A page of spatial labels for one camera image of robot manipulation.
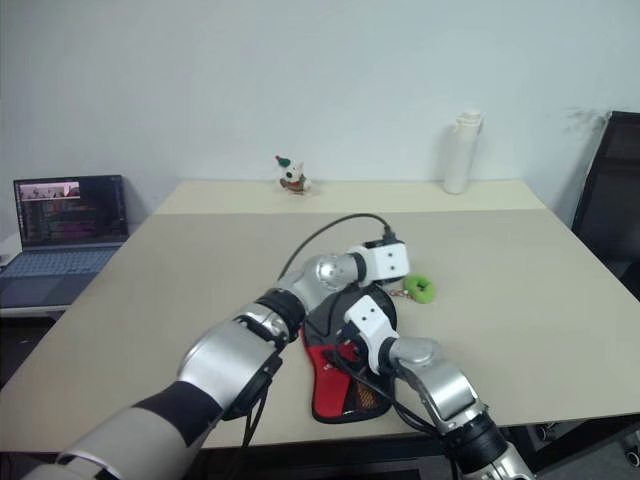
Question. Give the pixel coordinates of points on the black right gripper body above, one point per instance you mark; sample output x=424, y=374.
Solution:
x=356, y=352

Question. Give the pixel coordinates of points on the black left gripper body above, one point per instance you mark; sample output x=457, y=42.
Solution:
x=387, y=284

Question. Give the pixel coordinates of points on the red black mesh pouch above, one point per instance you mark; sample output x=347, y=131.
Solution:
x=331, y=382

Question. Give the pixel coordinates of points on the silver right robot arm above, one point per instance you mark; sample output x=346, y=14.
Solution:
x=450, y=390

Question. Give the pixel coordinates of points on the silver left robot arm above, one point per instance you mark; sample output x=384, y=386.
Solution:
x=225, y=360

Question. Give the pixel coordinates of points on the white plush dog toy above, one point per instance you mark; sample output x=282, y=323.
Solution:
x=292, y=175

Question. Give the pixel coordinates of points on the white plastic bottle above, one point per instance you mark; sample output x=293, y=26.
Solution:
x=462, y=155

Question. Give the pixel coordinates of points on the black office chair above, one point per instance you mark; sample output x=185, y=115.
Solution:
x=612, y=200

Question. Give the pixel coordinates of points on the open grey laptop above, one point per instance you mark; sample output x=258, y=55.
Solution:
x=70, y=215

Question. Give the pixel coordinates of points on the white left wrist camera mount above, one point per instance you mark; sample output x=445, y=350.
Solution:
x=390, y=262

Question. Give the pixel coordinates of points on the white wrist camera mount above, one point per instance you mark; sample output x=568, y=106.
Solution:
x=390, y=262
x=370, y=320

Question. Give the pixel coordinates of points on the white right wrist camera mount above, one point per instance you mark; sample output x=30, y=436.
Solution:
x=370, y=320

